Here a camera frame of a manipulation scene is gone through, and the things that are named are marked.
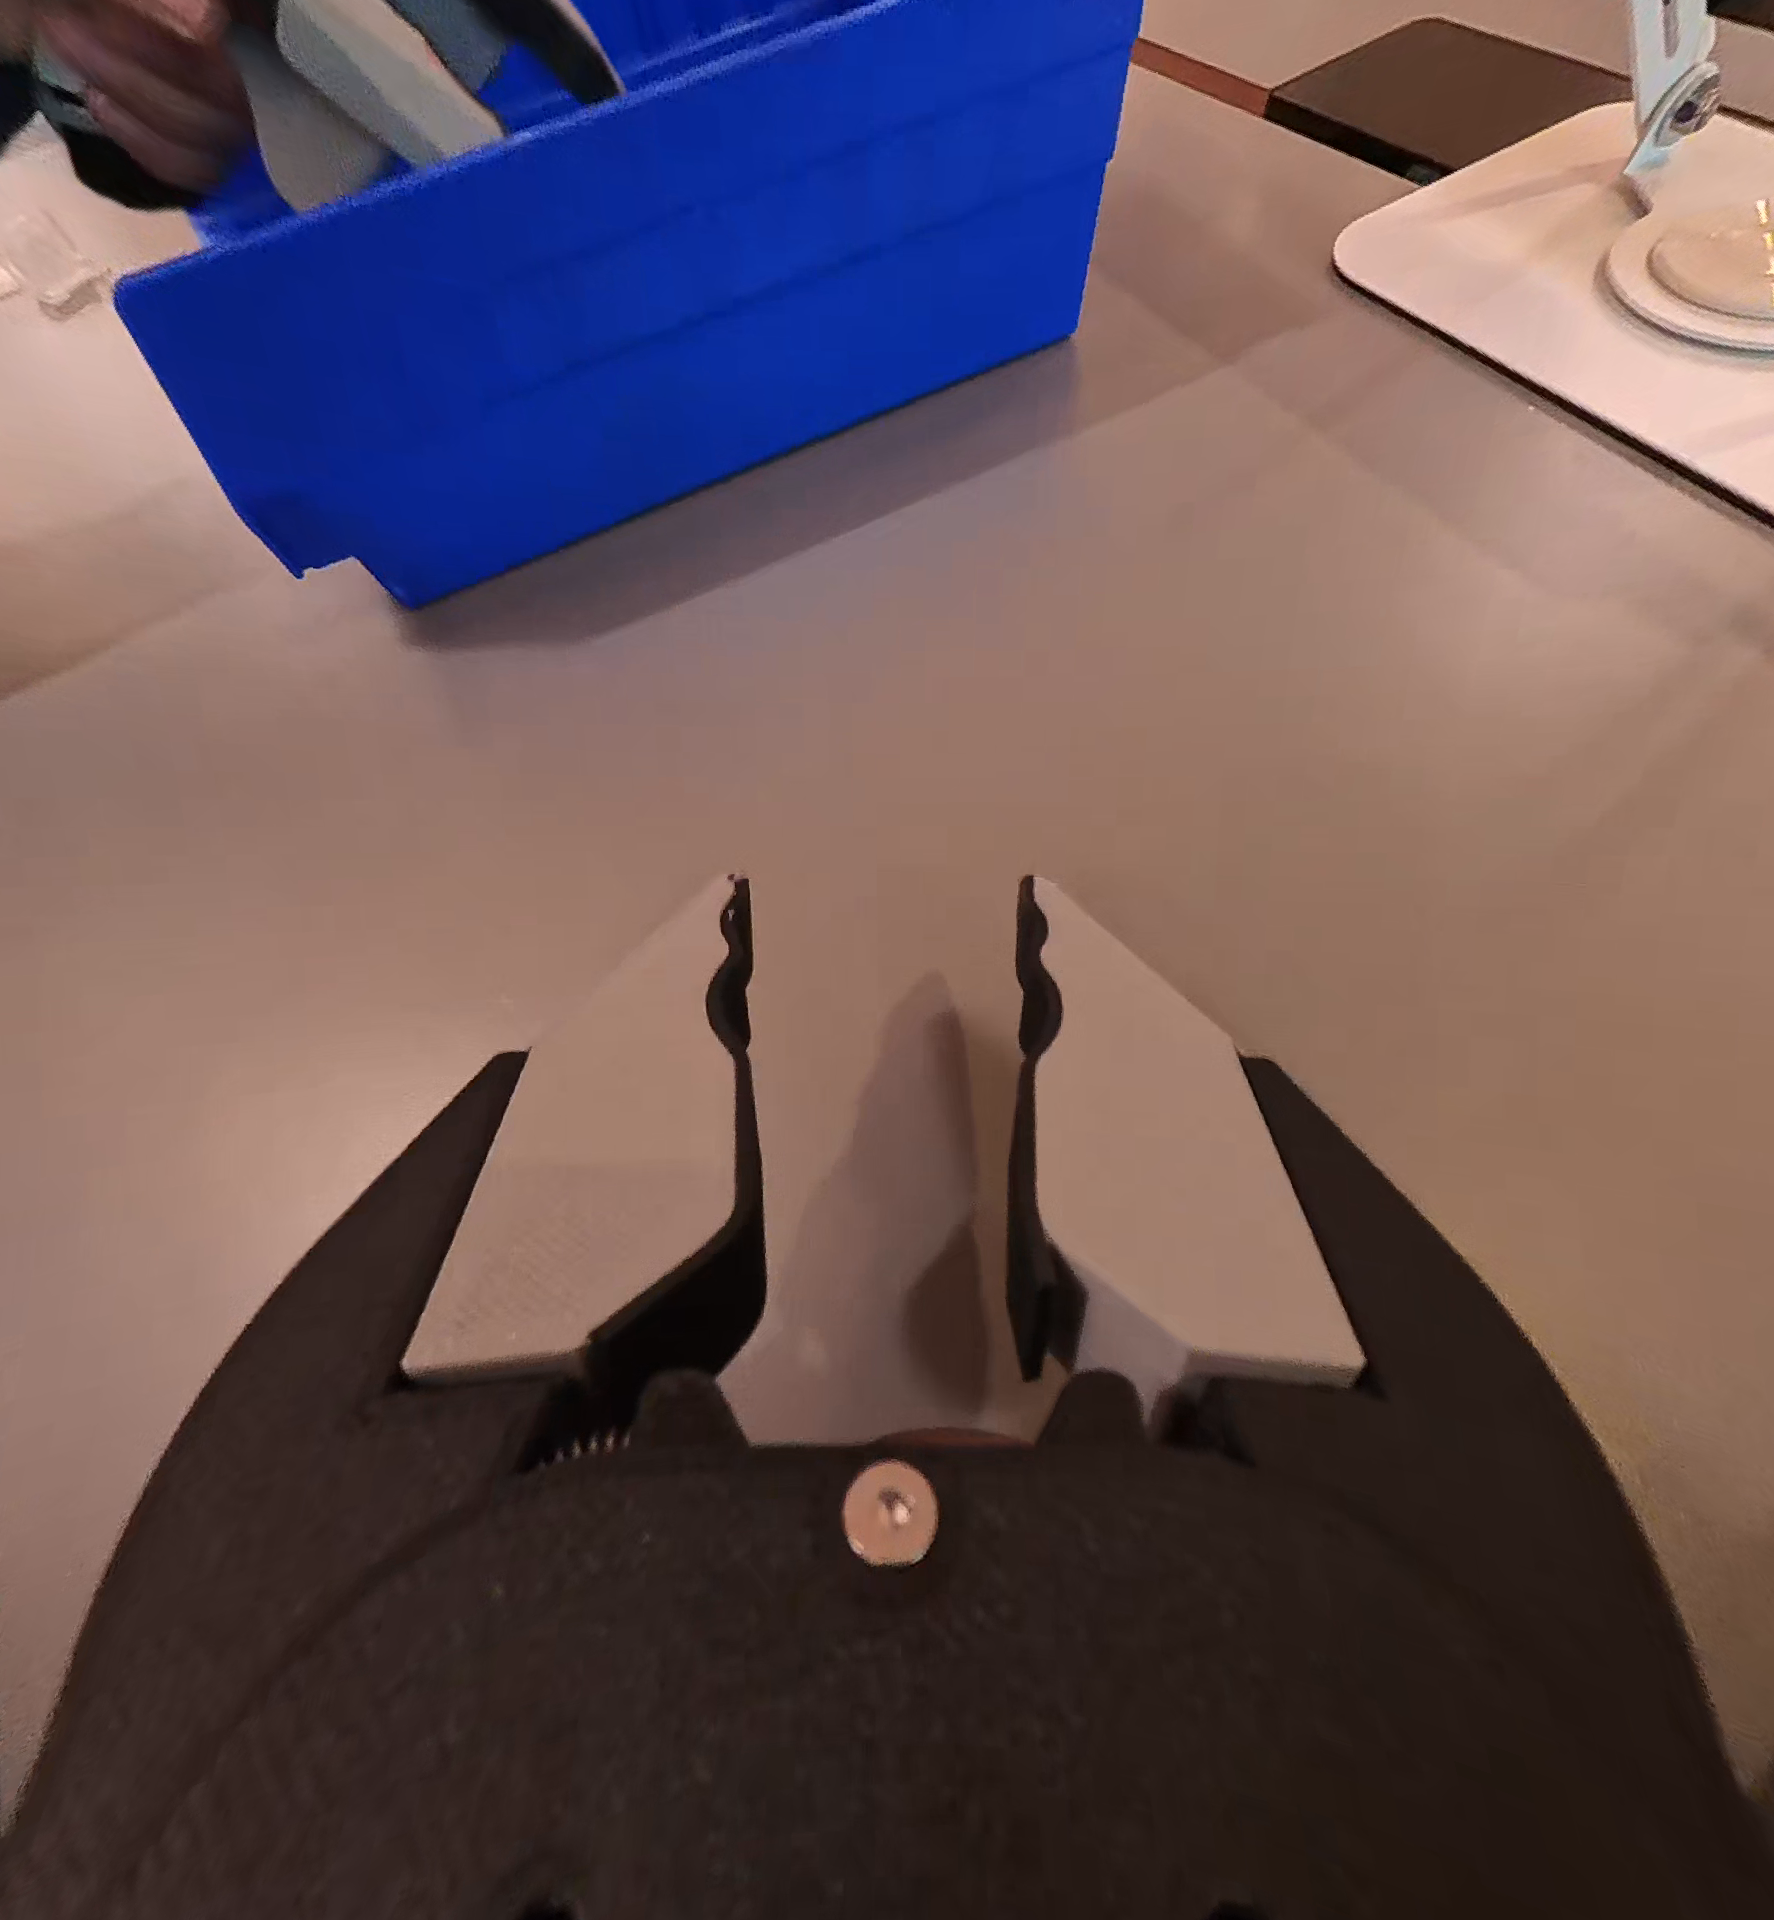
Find small clear plastic piece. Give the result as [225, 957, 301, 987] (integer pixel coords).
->
[0, 211, 114, 319]

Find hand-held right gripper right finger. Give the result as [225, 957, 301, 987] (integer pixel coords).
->
[1005, 874, 1368, 1420]

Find white document stand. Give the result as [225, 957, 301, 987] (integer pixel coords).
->
[1334, 0, 1774, 555]

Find person's left hand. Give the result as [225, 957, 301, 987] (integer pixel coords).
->
[31, 0, 283, 191]

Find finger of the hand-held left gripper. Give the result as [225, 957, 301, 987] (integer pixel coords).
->
[228, 0, 510, 216]
[392, 0, 627, 108]

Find blue plastic bin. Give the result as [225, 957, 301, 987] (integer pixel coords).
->
[114, 0, 1147, 612]

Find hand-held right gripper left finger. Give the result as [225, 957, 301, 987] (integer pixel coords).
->
[398, 874, 771, 1382]

